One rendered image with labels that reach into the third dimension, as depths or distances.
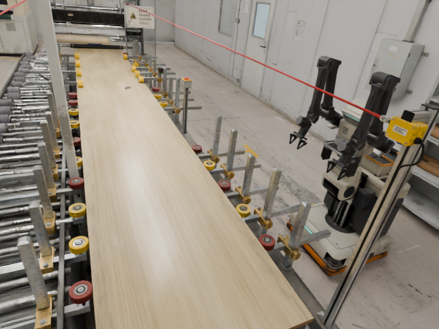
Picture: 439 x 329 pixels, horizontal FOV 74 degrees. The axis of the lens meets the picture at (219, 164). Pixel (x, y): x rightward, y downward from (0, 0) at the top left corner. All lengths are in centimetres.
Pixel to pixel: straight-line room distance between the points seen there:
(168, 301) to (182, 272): 14
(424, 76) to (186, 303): 358
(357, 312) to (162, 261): 168
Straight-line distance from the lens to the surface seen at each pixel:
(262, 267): 136
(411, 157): 101
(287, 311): 126
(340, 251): 255
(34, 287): 129
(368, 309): 267
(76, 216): 164
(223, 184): 180
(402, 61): 398
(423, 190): 417
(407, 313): 281
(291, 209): 184
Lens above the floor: 190
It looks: 30 degrees down
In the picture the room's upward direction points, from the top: 7 degrees clockwise
